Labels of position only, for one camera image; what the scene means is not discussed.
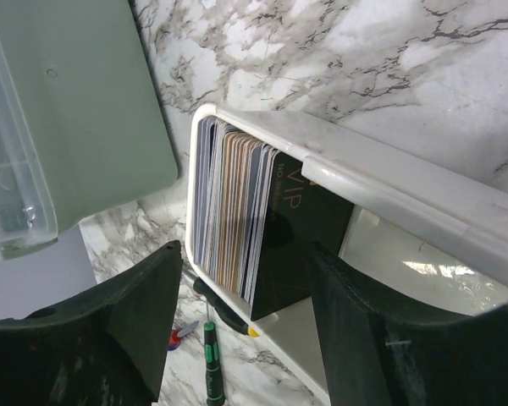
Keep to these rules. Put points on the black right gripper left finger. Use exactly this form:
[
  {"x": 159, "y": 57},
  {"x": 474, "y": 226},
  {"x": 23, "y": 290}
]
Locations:
[{"x": 105, "y": 346}]

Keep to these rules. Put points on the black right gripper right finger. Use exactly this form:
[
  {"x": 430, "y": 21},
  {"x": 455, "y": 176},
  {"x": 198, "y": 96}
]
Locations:
[{"x": 381, "y": 347}]

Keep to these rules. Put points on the white rectangular card tray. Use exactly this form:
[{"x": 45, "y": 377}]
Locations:
[{"x": 426, "y": 232}]

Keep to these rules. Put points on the stack of credit cards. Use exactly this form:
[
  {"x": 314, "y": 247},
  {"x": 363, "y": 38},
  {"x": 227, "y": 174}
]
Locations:
[{"x": 233, "y": 176}]

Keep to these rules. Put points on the red blue pen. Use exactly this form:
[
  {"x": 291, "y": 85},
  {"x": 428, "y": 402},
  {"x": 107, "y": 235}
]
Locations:
[{"x": 177, "y": 336}]

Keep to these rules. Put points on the black yellow marker pen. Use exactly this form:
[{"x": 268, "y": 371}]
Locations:
[{"x": 226, "y": 314}]

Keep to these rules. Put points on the green plastic storage box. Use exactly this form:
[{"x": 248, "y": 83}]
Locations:
[{"x": 81, "y": 128}]

